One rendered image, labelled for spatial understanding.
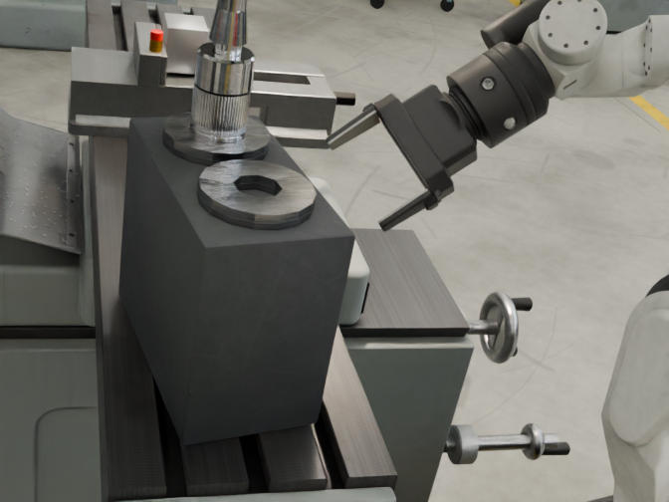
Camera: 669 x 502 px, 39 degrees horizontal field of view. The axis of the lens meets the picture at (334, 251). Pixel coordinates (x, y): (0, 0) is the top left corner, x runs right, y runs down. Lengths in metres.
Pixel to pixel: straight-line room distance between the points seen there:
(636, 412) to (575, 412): 1.62
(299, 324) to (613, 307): 2.35
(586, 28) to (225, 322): 0.47
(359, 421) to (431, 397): 0.58
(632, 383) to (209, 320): 0.40
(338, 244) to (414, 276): 0.74
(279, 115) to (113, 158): 0.23
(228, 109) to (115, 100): 0.48
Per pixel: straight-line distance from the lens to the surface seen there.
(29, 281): 1.18
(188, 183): 0.74
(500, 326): 1.54
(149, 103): 1.24
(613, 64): 1.05
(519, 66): 0.96
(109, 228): 1.04
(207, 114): 0.78
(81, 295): 1.19
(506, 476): 2.25
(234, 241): 0.67
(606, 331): 2.89
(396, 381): 1.35
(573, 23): 0.96
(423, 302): 1.38
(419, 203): 0.95
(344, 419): 0.82
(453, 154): 0.95
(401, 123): 0.97
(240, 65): 0.76
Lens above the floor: 1.45
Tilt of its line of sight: 30 degrees down
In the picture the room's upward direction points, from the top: 11 degrees clockwise
